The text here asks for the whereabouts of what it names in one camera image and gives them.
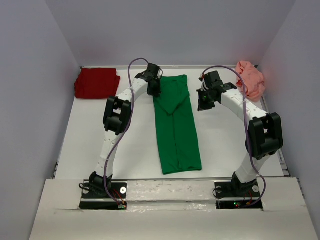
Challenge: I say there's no green t shirt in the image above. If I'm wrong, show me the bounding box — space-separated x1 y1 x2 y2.
153 75 202 175

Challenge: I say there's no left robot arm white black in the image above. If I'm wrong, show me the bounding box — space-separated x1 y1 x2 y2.
88 63 163 199

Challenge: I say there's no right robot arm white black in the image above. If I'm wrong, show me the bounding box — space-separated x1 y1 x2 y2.
197 71 284 199

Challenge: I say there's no pink t shirt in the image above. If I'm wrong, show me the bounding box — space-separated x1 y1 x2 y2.
235 61 266 103

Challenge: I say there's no folded red t shirt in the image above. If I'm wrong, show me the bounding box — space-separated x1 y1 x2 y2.
74 67 121 100

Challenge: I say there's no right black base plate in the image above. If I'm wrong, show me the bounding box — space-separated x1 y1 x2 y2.
212 180 263 210

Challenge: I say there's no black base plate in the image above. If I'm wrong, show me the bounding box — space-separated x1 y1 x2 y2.
79 181 128 211
212 180 263 210

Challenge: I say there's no aluminium rail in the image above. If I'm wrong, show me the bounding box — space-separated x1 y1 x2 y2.
112 176 291 181

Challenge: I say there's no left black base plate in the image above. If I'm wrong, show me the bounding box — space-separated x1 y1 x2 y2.
79 181 128 211

